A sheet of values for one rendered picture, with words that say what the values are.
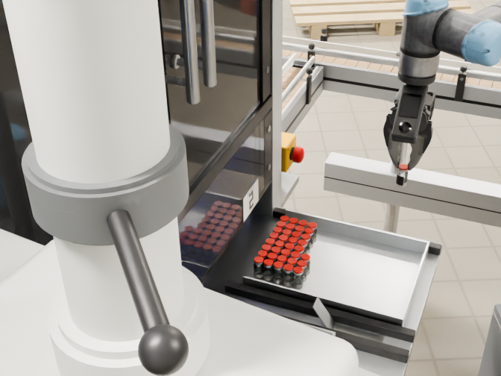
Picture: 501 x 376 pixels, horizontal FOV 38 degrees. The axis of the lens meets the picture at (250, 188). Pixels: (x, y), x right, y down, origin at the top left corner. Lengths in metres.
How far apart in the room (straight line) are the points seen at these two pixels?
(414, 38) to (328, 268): 0.54
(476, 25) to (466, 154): 2.51
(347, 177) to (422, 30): 1.30
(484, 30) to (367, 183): 1.36
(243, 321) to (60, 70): 0.23
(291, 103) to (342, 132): 1.75
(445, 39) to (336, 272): 0.57
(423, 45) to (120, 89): 1.07
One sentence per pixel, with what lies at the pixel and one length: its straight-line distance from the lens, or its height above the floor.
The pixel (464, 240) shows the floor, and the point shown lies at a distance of 3.21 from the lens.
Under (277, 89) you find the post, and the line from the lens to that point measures 1.61.
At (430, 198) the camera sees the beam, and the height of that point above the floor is 0.49.
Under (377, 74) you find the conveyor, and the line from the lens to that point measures 2.35.
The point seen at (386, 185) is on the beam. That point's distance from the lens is 2.57.
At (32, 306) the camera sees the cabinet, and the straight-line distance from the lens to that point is 0.53.
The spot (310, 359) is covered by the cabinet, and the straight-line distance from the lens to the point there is 0.47.
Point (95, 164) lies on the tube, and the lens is 0.36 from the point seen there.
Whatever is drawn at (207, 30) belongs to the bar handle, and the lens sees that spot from 1.09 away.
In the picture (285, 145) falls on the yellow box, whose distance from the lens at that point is 1.75.
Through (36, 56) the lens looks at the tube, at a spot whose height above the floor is 1.80.
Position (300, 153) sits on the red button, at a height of 1.01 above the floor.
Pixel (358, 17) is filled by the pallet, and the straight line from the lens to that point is 5.03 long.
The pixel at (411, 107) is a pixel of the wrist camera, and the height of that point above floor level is 1.28.
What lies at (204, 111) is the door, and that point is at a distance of 1.28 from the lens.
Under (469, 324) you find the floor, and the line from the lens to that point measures 2.83.
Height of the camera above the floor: 1.93
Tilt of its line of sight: 34 degrees down
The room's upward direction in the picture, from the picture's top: 1 degrees counter-clockwise
